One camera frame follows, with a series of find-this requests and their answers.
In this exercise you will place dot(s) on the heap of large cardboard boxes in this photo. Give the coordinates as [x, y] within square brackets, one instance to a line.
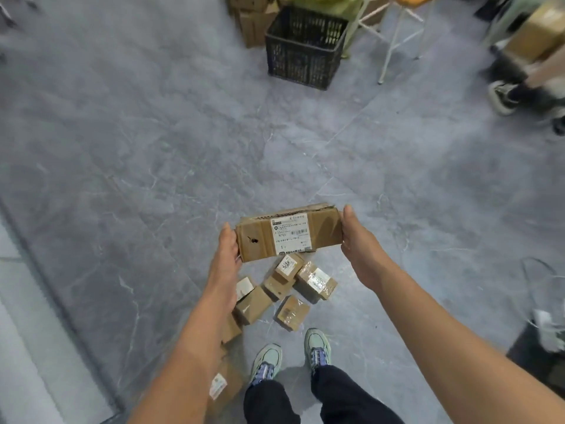
[247, 2]

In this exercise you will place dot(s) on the pile of brown cardboard boxes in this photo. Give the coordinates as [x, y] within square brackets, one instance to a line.
[251, 306]

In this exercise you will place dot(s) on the person's right leg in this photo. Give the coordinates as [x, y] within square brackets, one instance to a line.
[348, 397]

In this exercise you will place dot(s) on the yellow green plastic bag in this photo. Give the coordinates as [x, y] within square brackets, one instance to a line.
[326, 4]

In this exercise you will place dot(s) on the black storage crate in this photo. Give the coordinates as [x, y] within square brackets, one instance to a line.
[304, 52]

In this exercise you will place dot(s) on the white power strip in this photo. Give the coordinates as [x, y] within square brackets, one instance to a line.
[547, 328]

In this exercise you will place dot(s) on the person's right hand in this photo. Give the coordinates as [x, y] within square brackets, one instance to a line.
[364, 256]

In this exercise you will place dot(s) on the person's left hand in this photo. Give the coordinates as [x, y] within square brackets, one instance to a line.
[225, 269]

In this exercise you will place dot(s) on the chrome chair base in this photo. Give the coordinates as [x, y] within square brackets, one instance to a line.
[13, 8]

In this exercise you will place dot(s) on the person's right shoe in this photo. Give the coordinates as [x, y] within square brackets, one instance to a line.
[317, 348]

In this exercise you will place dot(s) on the person's left forearm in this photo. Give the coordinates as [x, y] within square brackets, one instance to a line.
[185, 362]

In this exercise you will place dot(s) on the person's left leg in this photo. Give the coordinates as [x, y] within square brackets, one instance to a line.
[269, 406]

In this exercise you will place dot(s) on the person's leg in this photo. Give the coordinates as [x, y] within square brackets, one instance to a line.
[269, 406]
[348, 397]

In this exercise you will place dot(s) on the white chair with orange seat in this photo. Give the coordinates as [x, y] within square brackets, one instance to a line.
[393, 35]

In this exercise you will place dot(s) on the small brown cardboard box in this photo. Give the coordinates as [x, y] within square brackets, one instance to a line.
[254, 28]

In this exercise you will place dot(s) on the person's right forearm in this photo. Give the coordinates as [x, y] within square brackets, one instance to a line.
[463, 357]

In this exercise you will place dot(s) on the long brown box white label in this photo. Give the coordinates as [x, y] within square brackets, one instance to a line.
[326, 229]

